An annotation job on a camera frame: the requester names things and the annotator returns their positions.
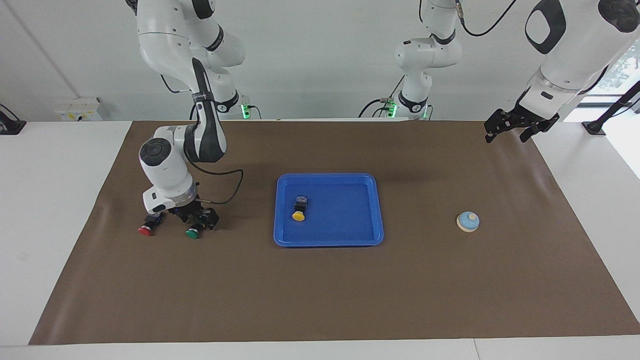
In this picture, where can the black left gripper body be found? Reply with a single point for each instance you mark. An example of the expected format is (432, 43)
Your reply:
(520, 119)

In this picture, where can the black table clamp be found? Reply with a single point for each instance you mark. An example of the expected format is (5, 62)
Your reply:
(10, 127)

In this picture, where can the brown table mat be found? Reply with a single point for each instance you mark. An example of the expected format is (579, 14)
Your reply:
(320, 290)

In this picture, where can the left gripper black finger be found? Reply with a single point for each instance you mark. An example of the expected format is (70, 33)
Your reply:
(489, 137)
(526, 135)

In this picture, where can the yellow push button switch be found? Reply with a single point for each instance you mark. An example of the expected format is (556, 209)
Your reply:
(298, 216)

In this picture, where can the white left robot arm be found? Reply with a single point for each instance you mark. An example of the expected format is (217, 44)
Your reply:
(565, 50)

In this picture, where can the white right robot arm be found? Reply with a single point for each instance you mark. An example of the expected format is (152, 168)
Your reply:
(165, 170)

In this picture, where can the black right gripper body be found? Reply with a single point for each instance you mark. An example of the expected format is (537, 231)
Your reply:
(195, 207)

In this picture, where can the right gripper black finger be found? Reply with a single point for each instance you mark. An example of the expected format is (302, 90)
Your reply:
(183, 218)
(213, 222)

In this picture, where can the light blue call bell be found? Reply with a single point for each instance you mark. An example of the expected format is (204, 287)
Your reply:
(468, 221)

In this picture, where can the green push button switch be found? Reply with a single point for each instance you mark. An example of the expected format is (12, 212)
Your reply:
(192, 233)

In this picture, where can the red push button switch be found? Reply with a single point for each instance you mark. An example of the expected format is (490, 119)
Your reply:
(146, 230)

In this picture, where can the white wall socket box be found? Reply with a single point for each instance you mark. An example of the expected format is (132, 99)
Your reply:
(77, 109)

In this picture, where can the bright window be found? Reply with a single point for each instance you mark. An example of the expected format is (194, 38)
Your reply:
(625, 70)

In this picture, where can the black camera stand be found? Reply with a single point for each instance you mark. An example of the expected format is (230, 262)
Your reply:
(595, 127)

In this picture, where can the blue plastic tray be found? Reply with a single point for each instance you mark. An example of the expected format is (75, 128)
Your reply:
(350, 235)

